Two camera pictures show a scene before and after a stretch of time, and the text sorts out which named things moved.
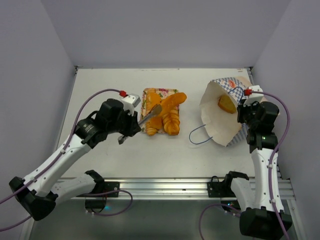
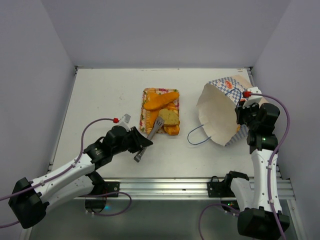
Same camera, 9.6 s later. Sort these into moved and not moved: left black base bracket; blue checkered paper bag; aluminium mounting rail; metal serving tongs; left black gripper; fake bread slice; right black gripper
Moved: fake bread slice; left black gripper; metal serving tongs
Not moved: aluminium mounting rail; left black base bracket; blue checkered paper bag; right black gripper
